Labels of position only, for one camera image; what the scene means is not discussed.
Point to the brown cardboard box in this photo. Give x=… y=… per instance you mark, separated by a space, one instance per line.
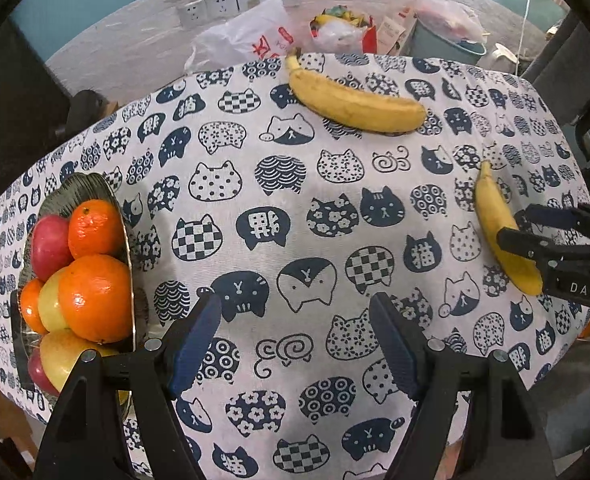
x=109 y=107

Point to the cat print tablecloth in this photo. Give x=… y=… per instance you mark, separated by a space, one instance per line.
x=300 y=237

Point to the dark wooden cabinet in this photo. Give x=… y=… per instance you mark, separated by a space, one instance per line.
x=10 y=110

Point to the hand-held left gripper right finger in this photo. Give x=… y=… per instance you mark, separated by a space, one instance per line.
x=395 y=350

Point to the large orange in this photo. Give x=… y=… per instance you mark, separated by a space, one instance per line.
x=95 y=300

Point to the dark glass fruit bowl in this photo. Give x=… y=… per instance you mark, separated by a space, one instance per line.
x=75 y=190

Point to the small cardboard carton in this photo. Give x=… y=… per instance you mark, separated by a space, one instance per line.
x=392 y=32

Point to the teal plastic bin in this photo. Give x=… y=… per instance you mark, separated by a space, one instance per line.
x=435 y=46

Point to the white plastic object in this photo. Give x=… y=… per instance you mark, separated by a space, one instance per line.
x=505 y=56

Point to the yellow banana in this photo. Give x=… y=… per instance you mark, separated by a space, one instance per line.
x=495 y=210
x=355 y=105

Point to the small orange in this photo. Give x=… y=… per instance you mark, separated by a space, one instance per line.
x=31 y=307
x=95 y=227

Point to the red box with items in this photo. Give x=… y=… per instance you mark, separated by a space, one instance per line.
x=340 y=30

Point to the red apple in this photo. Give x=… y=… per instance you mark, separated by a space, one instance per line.
x=50 y=247
x=37 y=375

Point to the clear plastic bag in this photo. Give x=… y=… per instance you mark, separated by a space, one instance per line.
x=450 y=15

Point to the yellow green apple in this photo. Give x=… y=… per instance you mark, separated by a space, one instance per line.
x=50 y=305
x=62 y=360

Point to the dark grey chair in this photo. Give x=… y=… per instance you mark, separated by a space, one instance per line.
x=565 y=60

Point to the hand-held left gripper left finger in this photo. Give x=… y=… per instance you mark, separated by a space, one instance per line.
x=195 y=350

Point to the white plastic bag red print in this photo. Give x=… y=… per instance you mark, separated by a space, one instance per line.
x=245 y=40

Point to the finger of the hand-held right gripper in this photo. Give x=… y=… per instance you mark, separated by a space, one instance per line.
x=522 y=245
x=550 y=216

